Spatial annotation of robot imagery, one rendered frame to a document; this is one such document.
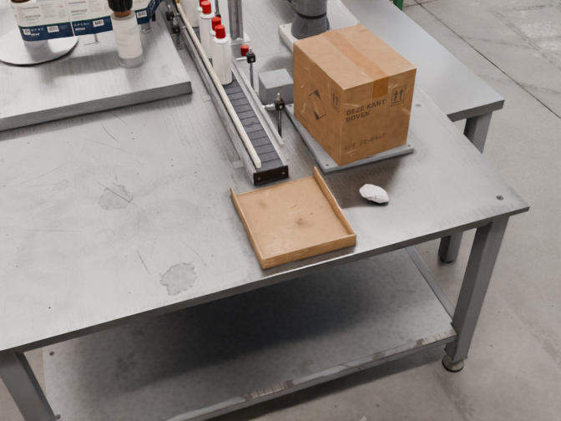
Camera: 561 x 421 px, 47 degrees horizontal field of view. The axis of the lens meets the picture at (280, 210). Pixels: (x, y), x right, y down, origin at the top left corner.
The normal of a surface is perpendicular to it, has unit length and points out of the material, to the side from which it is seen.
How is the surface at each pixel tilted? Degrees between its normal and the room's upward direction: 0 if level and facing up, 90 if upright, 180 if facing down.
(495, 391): 0
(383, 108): 90
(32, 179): 0
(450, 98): 0
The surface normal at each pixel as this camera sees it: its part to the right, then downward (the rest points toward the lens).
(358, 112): 0.44, 0.61
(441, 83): -0.02, -0.73
